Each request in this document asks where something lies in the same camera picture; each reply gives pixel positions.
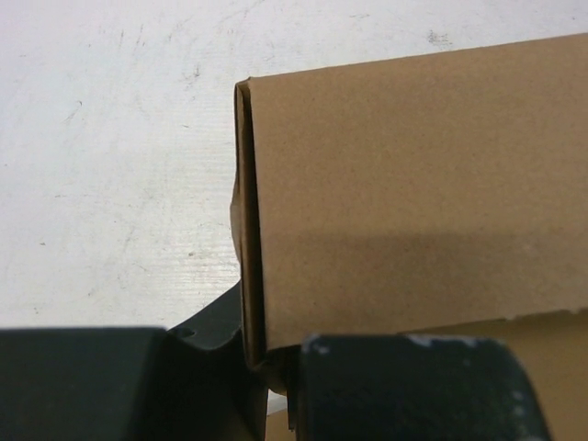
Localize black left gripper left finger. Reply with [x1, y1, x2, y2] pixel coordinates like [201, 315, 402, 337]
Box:
[1, 288, 267, 440]

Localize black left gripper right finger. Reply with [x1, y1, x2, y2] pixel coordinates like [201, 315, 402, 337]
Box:
[293, 334, 551, 440]

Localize brown cardboard box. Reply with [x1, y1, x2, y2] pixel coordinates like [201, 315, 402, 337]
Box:
[231, 34, 587, 440]

